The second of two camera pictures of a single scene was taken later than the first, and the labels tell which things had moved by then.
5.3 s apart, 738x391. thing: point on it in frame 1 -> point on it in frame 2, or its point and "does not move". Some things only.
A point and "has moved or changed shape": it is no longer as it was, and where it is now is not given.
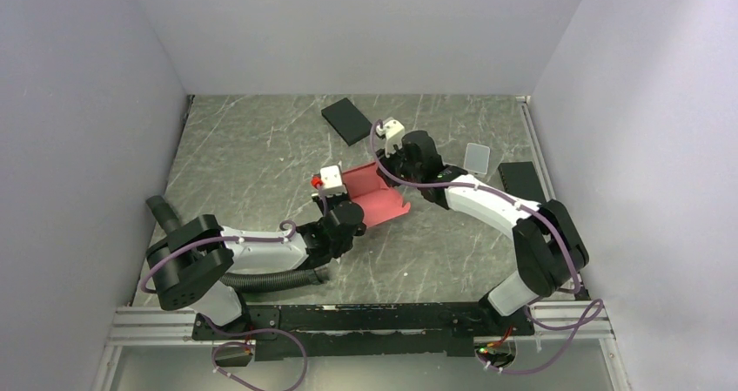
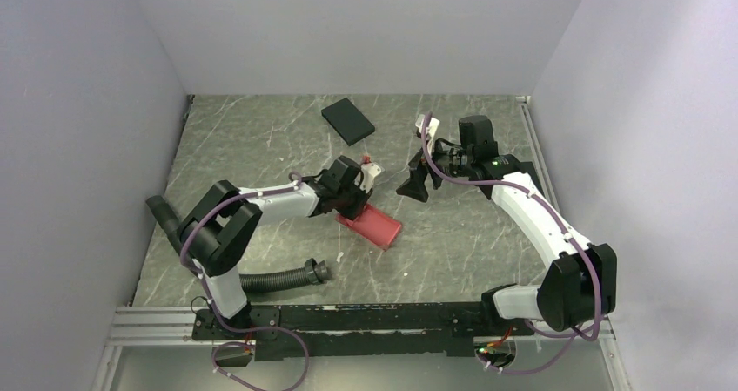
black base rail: [365, 330] does not move
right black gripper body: [398, 166] -> [452, 163]
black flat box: [348, 123] does not move
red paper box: [379, 202] has moved or changed shape
